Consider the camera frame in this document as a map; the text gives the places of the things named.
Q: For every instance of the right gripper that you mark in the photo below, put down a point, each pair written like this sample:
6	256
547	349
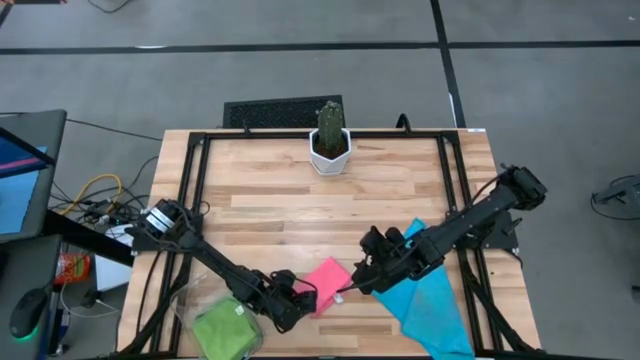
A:
400	265

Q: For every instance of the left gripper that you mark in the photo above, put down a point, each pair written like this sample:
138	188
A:
282	307

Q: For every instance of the pink microfiber towel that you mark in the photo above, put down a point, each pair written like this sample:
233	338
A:
327	280

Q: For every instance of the blue microfiber towel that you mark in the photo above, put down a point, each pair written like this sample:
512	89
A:
430	315

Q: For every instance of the bright green microfiber towel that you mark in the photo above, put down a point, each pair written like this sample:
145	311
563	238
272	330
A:
225	330

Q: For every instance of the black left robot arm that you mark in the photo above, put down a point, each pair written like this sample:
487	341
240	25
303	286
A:
220	265

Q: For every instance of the clear plastic bin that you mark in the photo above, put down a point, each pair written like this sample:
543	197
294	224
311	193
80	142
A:
185	300

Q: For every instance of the white hexagonal plant pot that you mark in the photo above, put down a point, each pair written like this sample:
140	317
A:
327	164

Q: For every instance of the green cactus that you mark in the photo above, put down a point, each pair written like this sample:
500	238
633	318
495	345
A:
330	127

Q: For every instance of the black vent grille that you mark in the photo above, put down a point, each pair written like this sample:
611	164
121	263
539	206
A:
270	112

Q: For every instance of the white box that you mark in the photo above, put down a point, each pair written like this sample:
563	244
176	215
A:
112	274

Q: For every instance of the orange packet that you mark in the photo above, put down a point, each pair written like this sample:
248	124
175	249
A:
74	269

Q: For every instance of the black computer mouse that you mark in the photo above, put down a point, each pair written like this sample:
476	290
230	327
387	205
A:
27	312

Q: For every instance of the black desk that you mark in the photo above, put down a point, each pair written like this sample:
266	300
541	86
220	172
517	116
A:
30	265

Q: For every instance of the computer monitor blue screen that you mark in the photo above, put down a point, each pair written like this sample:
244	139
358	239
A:
20	175

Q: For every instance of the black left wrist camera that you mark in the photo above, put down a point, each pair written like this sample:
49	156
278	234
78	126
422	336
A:
282	279

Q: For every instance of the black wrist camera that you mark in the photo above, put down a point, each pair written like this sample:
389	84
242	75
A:
382	237
282	279

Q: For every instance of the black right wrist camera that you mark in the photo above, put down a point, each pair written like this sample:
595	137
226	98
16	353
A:
382	237

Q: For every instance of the black aluminium rig frame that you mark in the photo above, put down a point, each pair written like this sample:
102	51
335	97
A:
320	134

